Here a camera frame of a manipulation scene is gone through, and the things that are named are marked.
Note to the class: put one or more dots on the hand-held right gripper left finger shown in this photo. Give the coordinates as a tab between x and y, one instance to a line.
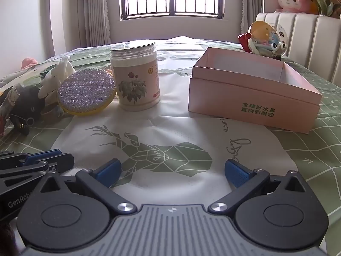
109	171

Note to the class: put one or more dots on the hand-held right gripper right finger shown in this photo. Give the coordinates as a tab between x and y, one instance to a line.
237	173

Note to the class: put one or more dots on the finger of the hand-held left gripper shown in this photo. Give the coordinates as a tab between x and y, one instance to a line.
61	161
45	155

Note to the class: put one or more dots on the black plush toy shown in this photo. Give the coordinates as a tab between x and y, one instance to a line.
24	101

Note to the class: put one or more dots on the pink cardboard box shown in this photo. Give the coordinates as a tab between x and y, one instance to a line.
253	104

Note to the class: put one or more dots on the round glitter yellow sponge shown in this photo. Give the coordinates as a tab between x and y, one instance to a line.
85	90

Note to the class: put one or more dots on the green printed bed cover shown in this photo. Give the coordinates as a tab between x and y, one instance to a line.
306	144

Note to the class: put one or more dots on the cartoon printed blanket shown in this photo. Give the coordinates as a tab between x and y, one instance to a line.
24	76

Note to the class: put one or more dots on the white jar with flower label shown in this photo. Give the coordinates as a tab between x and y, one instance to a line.
135	85

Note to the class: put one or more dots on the pink cloth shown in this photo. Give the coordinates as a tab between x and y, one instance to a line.
28	62

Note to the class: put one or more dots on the pale blue bedsheet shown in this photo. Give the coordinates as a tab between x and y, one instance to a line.
186	42

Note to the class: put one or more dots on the beige curtain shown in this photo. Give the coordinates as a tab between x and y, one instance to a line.
85	10
250	5

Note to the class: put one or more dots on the beige padded headboard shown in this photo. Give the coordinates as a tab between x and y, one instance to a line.
306	37

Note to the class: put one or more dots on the potted green plant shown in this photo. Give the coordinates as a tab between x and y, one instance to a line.
323	1

